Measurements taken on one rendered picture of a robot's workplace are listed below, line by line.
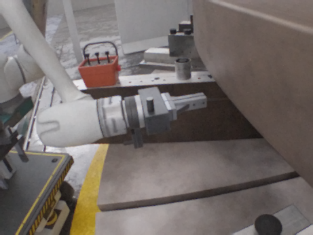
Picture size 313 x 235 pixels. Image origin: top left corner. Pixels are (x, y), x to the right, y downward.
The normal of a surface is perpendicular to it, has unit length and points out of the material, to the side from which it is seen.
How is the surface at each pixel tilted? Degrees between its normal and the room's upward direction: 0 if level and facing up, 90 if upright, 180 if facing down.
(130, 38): 90
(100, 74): 97
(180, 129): 90
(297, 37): 90
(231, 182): 0
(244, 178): 0
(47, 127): 57
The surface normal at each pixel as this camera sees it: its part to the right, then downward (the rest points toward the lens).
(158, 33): 0.30, 0.49
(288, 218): -0.10, -0.83
